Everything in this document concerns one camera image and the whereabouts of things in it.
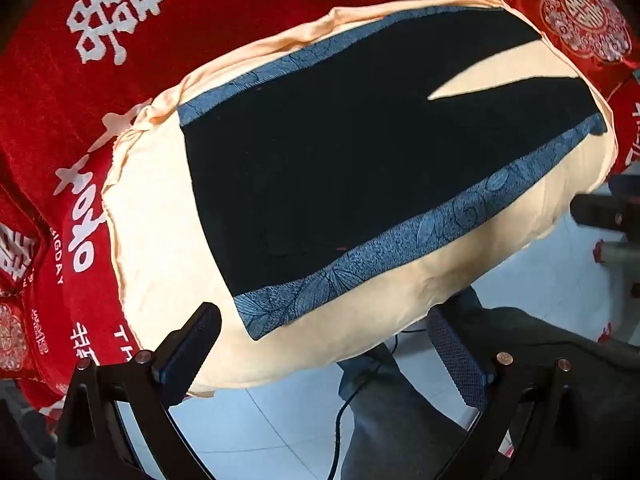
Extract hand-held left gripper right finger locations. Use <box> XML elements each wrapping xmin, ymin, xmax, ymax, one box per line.
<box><xmin>427</xmin><ymin>305</ymin><xmax>602</xmax><ymax>480</ymax></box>

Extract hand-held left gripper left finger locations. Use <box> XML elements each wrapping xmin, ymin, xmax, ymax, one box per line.
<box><xmin>54</xmin><ymin>301</ymin><xmax>222</xmax><ymax>480</ymax></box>

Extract black pants with patterned stripes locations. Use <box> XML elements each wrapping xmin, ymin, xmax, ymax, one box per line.
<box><xmin>177</xmin><ymin>5</ymin><xmax>608</xmax><ymax>343</ymax></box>

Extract person's leg in jeans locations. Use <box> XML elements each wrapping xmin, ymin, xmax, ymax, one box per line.
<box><xmin>337</xmin><ymin>287</ymin><xmax>506</xmax><ymax>480</ymax></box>

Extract red embroidered pillow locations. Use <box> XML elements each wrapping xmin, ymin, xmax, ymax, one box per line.
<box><xmin>0</xmin><ymin>187</ymin><xmax>53</xmax><ymax>376</ymax></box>
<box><xmin>520</xmin><ymin>0</ymin><xmax>640</xmax><ymax>81</ymax></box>

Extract grey metal stand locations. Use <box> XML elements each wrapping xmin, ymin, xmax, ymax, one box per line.
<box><xmin>570</xmin><ymin>172</ymin><xmax>640</xmax><ymax>266</ymax></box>

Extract red printed blanket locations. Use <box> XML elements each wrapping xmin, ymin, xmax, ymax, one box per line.
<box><xmin>0</xmin><ymin>0</ymin><xmax>640</xmax><ymax>426</ymax></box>

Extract black cable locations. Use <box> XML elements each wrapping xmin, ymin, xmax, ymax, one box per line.
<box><xmin>330</xmin><ymin>327</ymin><xmax>431</xmax><ymax>480</ymax></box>

